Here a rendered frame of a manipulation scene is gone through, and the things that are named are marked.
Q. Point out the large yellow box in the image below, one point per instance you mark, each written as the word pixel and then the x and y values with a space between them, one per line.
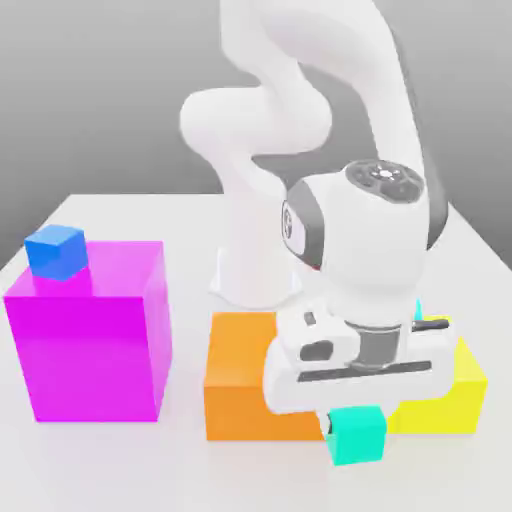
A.
pixel 448 412

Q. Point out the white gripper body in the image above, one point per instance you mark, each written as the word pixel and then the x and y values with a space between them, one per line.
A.
pixel 360 390

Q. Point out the small turquoise cube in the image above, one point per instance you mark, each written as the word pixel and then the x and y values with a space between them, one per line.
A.
pixel 356 436

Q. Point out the large orange box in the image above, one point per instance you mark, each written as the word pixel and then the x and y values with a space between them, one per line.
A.
pixel 236 408

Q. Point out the small blue cube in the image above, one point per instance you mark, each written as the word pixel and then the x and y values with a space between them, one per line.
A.
pixel 56 252

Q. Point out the small cyan cube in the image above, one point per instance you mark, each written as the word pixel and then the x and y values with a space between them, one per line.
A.
pixel 418 311

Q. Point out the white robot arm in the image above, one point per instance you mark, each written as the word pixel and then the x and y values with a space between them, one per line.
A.
pixel 280 80

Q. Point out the large magenta box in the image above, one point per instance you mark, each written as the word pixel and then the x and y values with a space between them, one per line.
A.
pixel 84 352

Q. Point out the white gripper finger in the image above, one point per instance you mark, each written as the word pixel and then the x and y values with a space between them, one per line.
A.
pixel 324 424

